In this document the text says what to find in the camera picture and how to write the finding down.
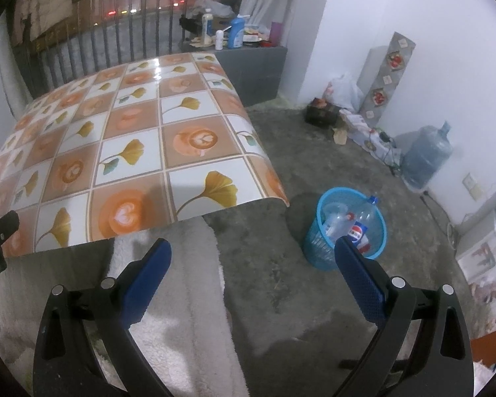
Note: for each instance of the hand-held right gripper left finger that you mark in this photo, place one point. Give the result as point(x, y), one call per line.
point(146, 281)

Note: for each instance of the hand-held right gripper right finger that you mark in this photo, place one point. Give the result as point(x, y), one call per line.
point(361, 281)

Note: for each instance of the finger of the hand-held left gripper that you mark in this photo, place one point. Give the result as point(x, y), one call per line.
point(2, 229)

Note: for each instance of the blue plastic basket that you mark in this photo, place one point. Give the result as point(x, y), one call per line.
point(318, 240)

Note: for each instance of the clear plastic container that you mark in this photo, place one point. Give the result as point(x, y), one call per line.
point(334, 223)

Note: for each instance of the clear bottle with blue cap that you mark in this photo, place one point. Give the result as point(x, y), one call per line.
point(368, 217)

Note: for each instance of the large water jug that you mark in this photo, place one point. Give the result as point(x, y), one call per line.
point(425, 157)

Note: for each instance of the brown cardboard piece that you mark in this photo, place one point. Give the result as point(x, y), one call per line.
point(341, 136)

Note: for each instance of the printed white cloth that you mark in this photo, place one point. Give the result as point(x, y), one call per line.
point(361, 126)

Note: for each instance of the dark box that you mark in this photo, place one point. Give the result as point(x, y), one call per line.
point(320, 113)

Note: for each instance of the white shopping bag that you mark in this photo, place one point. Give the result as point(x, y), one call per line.
point(345, 91)

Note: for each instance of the tall patterned panel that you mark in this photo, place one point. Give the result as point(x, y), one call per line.
point(390, 74)

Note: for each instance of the metal railing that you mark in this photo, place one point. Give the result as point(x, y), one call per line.
point(107, 29)

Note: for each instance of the grey cabinet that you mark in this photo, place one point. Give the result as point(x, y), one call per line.
point(252, 74)

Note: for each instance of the small white bottle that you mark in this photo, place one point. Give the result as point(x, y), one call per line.
point(219, 40)

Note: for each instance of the purple cup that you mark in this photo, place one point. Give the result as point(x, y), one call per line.
point(276, 33)

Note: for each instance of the white and yellow bottle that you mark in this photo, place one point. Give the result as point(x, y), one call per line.
point(207, 25)

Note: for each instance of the blue detergent bottle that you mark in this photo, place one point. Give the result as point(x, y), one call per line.
point(236, 33)

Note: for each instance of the wall socket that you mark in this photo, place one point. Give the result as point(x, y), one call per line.
point(474, 186)

